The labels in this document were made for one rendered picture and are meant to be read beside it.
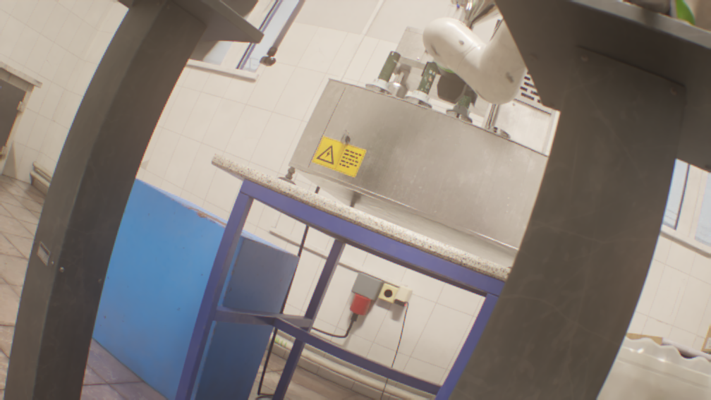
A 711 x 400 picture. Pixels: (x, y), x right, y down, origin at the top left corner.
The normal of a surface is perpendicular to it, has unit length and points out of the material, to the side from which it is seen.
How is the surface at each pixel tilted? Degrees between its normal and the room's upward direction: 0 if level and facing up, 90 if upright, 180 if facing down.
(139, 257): 90
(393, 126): 90
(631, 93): 90
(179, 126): 90
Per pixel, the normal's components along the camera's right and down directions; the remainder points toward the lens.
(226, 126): -0.24, -0.18
